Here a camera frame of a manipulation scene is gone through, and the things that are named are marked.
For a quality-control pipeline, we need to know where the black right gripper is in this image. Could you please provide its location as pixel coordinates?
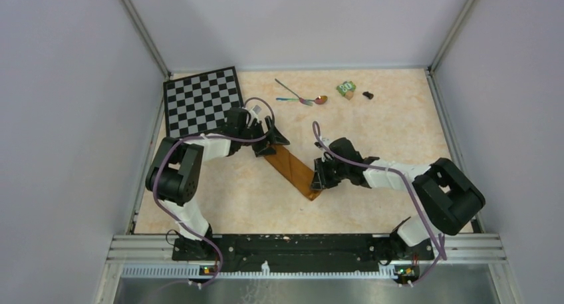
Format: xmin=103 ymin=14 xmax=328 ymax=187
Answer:
xmin=311 ymin=155 xmax=349 ymax=190

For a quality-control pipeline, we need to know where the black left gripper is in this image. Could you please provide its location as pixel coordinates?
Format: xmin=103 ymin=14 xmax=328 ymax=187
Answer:
xmin=238 ymin=116 xmax=289 ymax=157

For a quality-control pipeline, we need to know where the brown cloth napkin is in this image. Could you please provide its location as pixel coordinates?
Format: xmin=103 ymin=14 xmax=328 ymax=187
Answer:
xmin=265 ymin=144 xmax=322 ymax=201

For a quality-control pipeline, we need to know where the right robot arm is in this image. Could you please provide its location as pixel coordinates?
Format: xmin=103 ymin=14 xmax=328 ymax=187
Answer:
xmin=310 ymin=138 xmax=486 ymax=261

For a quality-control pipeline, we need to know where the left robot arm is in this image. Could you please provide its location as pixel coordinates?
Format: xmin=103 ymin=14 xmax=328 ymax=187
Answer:
xmin=146 ymin=108 xmax=290 ymax=260

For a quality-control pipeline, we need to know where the iridescent metal fork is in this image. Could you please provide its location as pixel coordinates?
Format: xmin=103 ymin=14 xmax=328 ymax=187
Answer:
xmin=275 ymin=78 xmax=313 ymax=106

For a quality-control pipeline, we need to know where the iridescent metal spoon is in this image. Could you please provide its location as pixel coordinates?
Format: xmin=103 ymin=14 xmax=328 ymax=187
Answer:
xmin=275 ymin=96 xmax=328 ymax=106

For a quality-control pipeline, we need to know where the black white checkerboard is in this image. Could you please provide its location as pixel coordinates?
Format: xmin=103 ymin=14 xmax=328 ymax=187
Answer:
xmin=163 ymin=67 xmax=243 ymax=138

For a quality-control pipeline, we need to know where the green numbered wooden block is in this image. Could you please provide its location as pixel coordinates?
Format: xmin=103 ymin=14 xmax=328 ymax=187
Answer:
xmin=336 ymin=81 xmax=356 ymax=100

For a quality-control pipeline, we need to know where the small black object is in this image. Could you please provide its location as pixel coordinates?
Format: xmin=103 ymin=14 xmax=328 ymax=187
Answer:
xmin=362 ymin=91 xmax=374 ymax=100

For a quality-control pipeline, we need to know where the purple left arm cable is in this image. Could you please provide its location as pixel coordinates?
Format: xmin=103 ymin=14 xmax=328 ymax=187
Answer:
xmin=151 ymin=96 xmax=276 ymax=289

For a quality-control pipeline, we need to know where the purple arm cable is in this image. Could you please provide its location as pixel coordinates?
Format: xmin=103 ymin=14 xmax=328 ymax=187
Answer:
xmin=311 ymin=120 xmax=448 ymax=287
xmin=151 ymin=96 xmax=276 ymax=289

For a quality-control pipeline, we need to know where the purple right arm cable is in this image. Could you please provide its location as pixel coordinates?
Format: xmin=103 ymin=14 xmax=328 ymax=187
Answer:
xmin=311 ymin=120 xmax=448 ymax=287

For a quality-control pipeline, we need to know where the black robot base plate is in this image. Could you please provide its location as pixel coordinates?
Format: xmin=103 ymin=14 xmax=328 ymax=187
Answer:
xmin=170 ymin=233 xmax=435 ymax=273

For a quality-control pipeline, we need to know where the aluminium frame rail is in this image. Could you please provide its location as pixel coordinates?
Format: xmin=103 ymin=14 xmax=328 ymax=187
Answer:
xmin=105 ymin=233 xmax=507 ymax=281

